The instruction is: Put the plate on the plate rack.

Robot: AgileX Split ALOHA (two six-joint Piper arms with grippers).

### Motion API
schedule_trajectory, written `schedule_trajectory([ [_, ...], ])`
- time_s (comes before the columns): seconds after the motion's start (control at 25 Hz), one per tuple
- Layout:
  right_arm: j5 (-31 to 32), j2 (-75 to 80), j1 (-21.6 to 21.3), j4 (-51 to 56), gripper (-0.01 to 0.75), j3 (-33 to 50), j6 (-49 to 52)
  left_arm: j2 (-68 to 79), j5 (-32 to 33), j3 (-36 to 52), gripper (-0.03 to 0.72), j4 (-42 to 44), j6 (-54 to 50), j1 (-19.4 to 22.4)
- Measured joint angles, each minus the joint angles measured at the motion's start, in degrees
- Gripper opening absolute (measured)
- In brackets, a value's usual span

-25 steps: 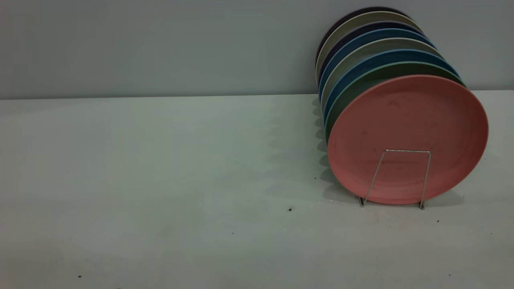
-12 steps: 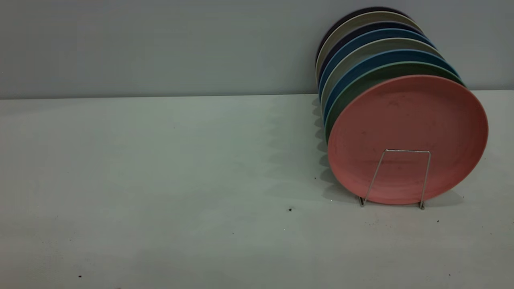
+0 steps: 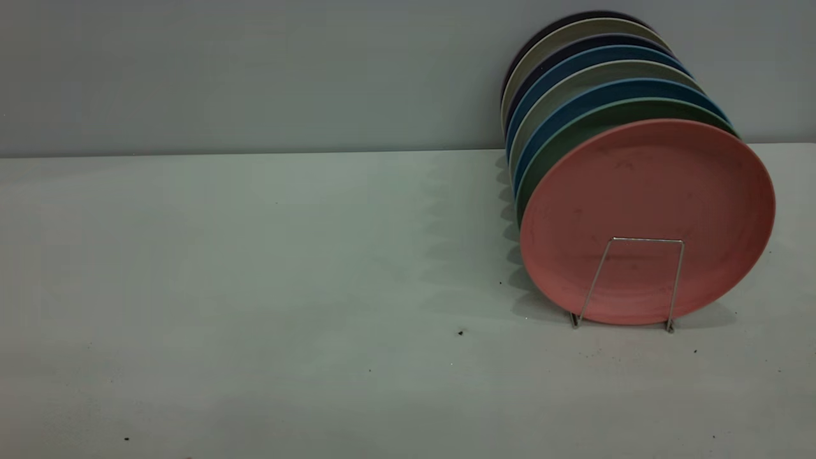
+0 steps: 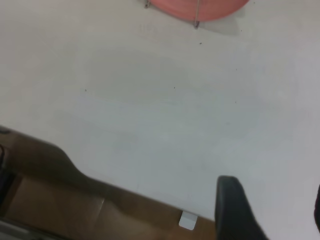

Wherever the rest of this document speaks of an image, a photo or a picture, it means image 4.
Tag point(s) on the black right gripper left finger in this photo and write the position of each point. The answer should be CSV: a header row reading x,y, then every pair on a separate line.
x,y
232,212

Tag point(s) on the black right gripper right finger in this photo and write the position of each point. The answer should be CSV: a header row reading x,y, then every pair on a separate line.
x,y
318,207

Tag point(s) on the pink round plate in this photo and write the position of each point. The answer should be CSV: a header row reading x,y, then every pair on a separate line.
x,y
200,8

